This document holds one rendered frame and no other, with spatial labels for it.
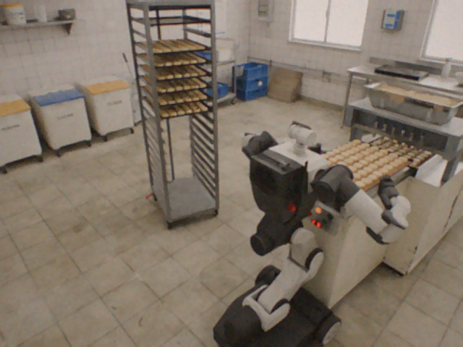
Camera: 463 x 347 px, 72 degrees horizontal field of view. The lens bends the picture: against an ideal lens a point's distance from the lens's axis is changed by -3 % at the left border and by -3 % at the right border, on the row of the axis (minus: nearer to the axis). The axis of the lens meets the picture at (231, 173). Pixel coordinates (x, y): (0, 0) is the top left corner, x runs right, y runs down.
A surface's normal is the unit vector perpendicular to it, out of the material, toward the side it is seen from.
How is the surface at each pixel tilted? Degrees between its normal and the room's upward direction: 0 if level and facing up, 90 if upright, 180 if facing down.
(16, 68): 90
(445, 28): 90
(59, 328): 0
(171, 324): 0
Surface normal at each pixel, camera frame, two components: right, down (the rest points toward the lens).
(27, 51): 0.69, 0.36
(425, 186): -0.77, 0.32
